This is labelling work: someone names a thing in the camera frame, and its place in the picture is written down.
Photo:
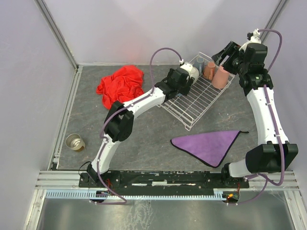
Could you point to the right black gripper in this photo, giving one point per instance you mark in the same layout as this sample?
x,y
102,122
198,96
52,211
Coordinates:
x,y
228,55

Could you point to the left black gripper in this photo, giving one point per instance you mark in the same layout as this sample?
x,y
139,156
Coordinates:
x,y
184,83

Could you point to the salmon pink ceramic mug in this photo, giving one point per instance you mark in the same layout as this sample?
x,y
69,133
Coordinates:
x,y
209,70

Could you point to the cream ceramic mug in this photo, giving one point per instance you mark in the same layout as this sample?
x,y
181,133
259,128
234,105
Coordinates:
x,y
194,73

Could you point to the light blue ceramic mug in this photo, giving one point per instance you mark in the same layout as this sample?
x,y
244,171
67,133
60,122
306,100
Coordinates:
x,y
199,64

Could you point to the pink plastic tumbler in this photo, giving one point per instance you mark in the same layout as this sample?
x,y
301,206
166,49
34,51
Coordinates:
x,y
220,78

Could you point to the beige cup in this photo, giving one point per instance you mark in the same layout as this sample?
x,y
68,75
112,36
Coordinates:
x,y
75,142

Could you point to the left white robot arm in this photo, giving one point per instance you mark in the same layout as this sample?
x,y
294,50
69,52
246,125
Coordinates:
x,y
120,118

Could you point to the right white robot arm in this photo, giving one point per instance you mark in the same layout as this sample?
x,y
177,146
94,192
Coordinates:
x,y
274,152

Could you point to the red crumpled cloth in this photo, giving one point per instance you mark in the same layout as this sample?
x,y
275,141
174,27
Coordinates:
x,y
123,85

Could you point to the purple microfiber cloth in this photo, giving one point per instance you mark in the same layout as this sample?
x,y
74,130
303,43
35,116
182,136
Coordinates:
x,y
209,148

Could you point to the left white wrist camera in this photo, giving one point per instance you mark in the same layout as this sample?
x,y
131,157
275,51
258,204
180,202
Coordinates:
x,y
185,66

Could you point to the white wire dish rack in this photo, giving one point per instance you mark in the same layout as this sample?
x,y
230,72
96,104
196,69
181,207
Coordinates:
x,y
202,95

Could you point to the black mounting base plate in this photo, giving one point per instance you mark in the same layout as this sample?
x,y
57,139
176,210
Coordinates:
x,y
169,183

